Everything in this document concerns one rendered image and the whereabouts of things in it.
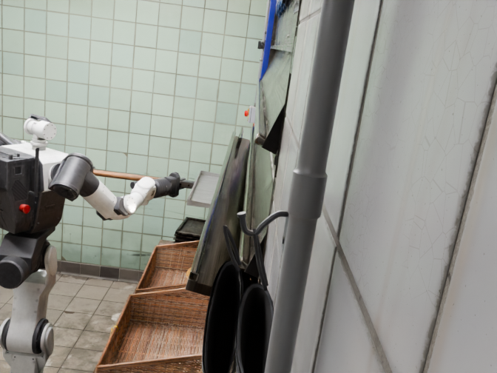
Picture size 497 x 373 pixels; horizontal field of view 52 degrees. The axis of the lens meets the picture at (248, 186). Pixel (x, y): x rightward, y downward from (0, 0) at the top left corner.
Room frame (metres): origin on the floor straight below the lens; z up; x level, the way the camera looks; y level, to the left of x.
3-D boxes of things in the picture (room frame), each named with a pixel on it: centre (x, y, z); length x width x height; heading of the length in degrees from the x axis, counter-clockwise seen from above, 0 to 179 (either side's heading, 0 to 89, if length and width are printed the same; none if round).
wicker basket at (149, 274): (2.44, 0.24, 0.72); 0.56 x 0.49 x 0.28; 2
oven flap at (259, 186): (1.86, -0.04, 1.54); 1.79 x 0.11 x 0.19; 1
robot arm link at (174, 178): (2.34, 0.39, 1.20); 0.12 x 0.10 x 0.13; 146
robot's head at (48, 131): (1.91, 0.82, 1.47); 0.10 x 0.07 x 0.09; 62
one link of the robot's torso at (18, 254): (1.82, 0.83, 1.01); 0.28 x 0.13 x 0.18; 1
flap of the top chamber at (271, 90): (1.86, -0.04, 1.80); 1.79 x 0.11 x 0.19; 1
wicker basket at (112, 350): (1.84, 0.23, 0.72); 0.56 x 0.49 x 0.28; 2
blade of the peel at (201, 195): (2.42, 0.09, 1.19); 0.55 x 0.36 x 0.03; 1
